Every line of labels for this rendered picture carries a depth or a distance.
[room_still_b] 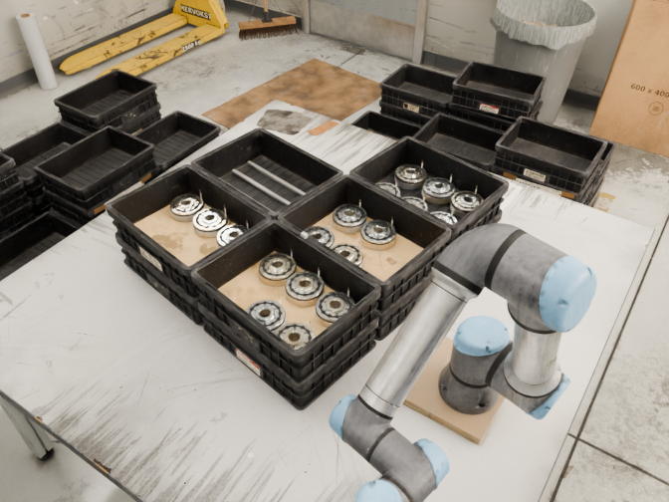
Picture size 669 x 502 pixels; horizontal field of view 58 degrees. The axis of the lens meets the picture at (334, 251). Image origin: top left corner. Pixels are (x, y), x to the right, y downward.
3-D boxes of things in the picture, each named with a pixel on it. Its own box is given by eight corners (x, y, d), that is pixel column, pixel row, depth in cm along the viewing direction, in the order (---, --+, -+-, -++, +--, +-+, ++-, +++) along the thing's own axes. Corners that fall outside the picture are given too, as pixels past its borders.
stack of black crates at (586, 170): (580, 221, 293) (608, 140, 262) (559, 257, 274) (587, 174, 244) (502, 193, 309) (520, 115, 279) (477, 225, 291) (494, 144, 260)
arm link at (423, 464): (405, 415, 108) (363, 455, 102) (457, 456, 102) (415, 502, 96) (402, 438, 113) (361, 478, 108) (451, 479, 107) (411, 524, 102)
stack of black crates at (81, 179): (130, 203, 303) (108, 125, 273) (174, 225, 291) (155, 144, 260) (64, 249, 278) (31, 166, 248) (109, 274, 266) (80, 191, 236)
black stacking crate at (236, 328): (380, 320, 159) (382, 289, 151) (300, 389, 143) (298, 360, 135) (277, 250, 179) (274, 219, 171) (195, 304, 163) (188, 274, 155)
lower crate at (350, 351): (379, 347, 166) (381, 317, 158) (301, 416, 150) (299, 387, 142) (279, 276, 186) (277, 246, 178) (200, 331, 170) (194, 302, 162)
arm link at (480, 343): (468, 337, 152) (477, 300, 143) (515, 368, 145) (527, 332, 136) (438, 365, 146) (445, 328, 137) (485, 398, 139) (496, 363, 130)
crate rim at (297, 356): (383, 294, 152) (384, 287, 151) (298, 365, 136) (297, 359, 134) (275, 224, 172) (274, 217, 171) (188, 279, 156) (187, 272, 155)
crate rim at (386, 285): (453, 236, 168) (454, 230, 167) (383, 294, 152) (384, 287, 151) (345, 178, 189) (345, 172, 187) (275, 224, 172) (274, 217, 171)
